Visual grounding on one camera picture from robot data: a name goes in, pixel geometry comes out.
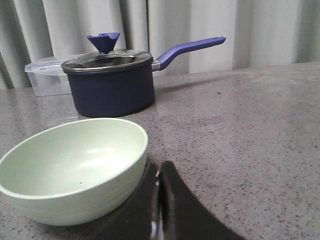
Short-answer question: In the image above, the light green bowl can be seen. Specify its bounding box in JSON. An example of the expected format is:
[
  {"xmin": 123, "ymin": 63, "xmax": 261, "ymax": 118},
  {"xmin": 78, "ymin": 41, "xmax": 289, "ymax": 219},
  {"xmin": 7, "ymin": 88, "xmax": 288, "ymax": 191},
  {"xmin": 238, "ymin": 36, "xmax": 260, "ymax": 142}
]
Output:
[{"xmin": 0, "ymin": 118, "xmax": 148, "ymax": 226}]

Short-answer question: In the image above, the glass lid blue knob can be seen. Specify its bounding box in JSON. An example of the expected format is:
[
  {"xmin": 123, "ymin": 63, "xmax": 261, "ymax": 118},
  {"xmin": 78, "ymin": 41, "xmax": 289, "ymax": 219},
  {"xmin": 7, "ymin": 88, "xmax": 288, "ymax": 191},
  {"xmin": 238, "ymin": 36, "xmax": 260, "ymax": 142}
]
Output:
[{"xmin": 61, "ymin": 32, "xmax": 152, "ymax": 73}]

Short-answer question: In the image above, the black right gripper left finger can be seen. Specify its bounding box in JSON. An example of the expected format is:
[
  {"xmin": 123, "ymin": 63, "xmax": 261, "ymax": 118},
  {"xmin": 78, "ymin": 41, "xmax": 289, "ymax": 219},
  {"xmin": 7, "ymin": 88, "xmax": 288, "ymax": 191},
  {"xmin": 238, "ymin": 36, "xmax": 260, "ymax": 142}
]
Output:
[{"xmin": 92, "ymin": 162, "xmax": 160, "ymax": 240}]

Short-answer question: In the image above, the dark blue saucepan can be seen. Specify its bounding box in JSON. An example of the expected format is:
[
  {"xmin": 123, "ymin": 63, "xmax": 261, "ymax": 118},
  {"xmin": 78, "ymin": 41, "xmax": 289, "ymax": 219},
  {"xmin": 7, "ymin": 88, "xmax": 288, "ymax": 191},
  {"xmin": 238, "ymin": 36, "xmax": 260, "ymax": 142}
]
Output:
[{"xmin": 63, "ymin": 36, "xmax": 226, "ymax": 118}]

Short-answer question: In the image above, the grey curtain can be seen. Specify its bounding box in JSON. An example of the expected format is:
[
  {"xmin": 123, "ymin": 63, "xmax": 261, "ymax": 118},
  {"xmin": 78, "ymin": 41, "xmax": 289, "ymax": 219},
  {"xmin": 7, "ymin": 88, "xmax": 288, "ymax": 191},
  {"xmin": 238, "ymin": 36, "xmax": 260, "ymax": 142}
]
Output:
[{"xmin": 0, "ymin": 0, "xmax": 320, "ymax": 89}]

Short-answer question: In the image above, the clear plastic food container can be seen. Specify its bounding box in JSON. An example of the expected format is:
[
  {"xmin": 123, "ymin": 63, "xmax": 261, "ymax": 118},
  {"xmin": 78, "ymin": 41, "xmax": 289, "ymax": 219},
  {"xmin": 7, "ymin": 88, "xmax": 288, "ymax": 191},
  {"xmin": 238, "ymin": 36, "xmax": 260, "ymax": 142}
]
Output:
[{"xmin": 24, "ymin": 54, "xmax": 82, "ymax": 97}]

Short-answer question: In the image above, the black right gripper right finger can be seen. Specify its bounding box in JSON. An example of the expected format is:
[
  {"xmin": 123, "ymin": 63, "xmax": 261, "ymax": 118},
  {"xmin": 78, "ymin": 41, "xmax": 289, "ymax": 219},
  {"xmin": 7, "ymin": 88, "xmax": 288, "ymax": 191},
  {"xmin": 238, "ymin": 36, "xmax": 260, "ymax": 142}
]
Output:
[{"xmin": 159, "ymin": 161, "xmax": 244, "ymax": 240}]

